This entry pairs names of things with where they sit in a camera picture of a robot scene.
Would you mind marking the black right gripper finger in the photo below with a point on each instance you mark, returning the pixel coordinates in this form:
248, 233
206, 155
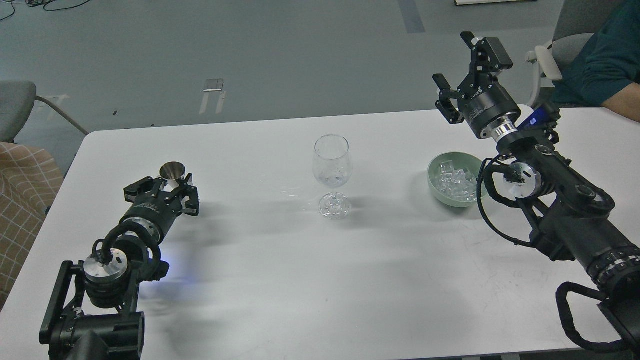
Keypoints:
445, 95
488, 59

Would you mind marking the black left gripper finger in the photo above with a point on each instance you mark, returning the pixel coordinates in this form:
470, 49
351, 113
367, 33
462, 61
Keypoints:
188, 195
147, 186

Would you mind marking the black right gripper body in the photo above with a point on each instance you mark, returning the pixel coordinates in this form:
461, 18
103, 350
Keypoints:
487, 105

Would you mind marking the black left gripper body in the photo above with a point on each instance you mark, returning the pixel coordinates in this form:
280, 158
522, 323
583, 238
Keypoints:
156, 214

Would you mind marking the steel double jigger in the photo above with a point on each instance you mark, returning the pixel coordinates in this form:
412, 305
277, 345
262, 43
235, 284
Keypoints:
172, 173

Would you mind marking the clear ice cubes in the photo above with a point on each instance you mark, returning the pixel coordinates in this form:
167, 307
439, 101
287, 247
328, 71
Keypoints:
456, 183

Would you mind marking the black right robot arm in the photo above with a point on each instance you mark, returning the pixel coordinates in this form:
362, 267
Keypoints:
568, 215

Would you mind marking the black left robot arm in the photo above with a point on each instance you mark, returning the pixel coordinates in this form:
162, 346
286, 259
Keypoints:
92, 313

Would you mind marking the clear wine glass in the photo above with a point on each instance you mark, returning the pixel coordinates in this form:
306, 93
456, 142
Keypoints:
332, 167

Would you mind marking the green bowl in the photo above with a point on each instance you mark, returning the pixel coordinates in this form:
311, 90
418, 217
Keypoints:
461, 159

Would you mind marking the grey office chair at right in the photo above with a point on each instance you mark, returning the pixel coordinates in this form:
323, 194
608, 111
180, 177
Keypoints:
577, 22

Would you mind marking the person in teal sweater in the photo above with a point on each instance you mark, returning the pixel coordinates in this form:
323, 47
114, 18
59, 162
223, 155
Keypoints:
606, 71

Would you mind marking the beige checkered cloth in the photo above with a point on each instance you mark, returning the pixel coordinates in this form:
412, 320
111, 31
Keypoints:
30, 180

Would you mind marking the grey chair at left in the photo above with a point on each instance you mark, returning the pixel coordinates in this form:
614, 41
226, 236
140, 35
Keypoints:
17, 100

